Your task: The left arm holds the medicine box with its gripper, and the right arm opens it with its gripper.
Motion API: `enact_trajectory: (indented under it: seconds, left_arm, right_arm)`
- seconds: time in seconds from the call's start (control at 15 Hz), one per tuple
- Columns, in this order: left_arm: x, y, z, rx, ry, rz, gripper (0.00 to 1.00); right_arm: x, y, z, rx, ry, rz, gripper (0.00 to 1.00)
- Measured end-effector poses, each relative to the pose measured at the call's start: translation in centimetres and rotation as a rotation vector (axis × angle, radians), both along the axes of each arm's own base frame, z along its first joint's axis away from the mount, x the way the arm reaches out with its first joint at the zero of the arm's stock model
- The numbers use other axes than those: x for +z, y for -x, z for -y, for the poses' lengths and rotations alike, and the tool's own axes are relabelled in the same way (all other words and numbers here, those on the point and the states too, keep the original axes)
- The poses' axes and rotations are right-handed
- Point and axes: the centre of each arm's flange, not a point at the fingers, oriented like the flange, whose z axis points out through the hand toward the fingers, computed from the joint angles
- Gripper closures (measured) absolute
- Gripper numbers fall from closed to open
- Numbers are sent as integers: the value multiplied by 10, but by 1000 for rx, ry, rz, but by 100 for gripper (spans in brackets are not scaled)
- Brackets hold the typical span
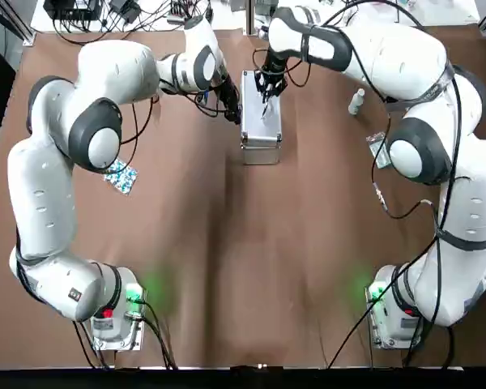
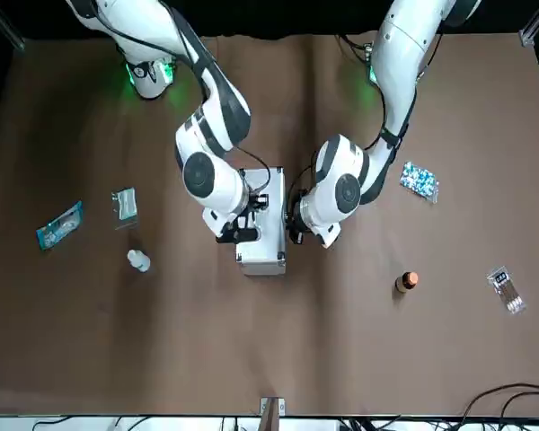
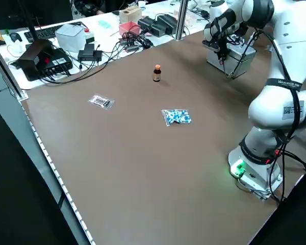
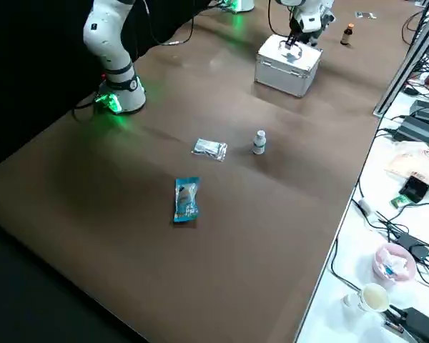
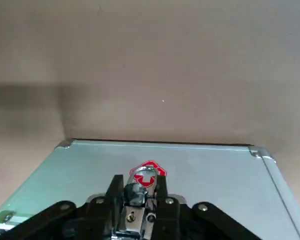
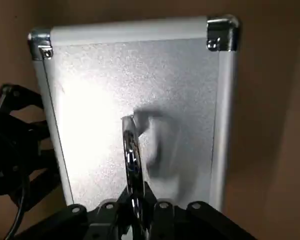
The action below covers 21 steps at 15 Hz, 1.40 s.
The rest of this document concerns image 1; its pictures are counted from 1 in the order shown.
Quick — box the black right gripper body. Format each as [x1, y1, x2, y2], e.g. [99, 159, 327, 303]
[262, 47, 288, 76]

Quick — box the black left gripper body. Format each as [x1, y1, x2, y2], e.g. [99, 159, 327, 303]
[215, 68, 241, 109]

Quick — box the silver aluminium medicine case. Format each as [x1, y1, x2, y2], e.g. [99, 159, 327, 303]
[239, 69, 284, 166]

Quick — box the small white bottle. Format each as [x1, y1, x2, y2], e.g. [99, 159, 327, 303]
[347, 88, 367, 116]

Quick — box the black usb hub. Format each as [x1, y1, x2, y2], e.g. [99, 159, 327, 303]
[167, 0, 207, 24]

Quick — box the blue white capsule bag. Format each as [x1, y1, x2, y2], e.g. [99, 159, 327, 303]
[101, 156, 140, 197]

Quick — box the small black adapter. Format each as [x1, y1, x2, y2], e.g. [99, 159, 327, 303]
[108, 0, 142, 24]

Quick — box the silver aluminium post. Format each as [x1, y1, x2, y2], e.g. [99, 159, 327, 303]
[244, 0, 256, 36]

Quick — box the black cable silver connector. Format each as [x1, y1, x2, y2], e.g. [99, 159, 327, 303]
[370, 117, 441, 220]

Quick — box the black network switch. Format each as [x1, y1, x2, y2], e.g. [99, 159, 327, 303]
[43, 0, 103, 22]

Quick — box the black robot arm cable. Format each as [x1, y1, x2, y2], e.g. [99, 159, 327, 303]
[72, 91, 228, 370]
[326, 52, 471, 370]

